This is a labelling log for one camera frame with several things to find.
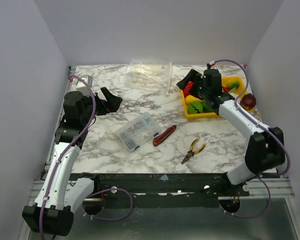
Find dark red apple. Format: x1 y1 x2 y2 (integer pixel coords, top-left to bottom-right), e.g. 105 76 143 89
240 93 257 111

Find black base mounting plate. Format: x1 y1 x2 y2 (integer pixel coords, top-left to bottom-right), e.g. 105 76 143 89
71 171 251 210

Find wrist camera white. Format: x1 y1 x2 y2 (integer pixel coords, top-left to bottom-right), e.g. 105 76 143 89
206 61 218 69
75 75 93 96

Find red bell pepper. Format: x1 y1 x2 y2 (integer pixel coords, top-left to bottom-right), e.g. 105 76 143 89
183 81 194 98

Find green bell pepper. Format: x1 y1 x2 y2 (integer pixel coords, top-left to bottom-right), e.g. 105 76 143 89
201 100 213 113

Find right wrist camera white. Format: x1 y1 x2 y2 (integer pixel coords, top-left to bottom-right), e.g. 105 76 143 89
206 61 218 69

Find red black utility knife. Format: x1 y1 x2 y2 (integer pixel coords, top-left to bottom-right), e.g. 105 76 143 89
152 125 177 147

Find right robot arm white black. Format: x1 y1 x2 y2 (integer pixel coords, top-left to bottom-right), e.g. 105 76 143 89
176 68 288 196

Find clear zip top bag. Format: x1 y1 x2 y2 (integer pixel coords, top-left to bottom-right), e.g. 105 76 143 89
125 60 173 95

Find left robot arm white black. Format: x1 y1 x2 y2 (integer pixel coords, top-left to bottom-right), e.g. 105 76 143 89
22 87 123 237

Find aluminium extrusion rail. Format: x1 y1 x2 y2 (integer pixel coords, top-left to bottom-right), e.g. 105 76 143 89
29 178 295 203

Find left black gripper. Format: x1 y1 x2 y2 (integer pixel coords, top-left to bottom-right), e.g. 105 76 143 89
81 86 123 124

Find yellow plastic tray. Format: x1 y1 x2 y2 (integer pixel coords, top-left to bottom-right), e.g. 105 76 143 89
180 76 245 120

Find green watermelon ball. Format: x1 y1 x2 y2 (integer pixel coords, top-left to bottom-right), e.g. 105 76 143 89
187 101 203 115

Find yellow lemon toy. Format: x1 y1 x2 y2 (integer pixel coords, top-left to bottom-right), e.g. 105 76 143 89
184 95 201 105

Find yellow handled pliers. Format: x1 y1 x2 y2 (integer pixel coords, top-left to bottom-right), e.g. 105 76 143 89
181 138 206 165

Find clear screw organizer box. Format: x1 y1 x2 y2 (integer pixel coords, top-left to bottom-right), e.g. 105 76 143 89
115 112 161 152

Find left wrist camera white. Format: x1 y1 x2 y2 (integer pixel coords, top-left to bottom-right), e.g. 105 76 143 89
75 75 93 96

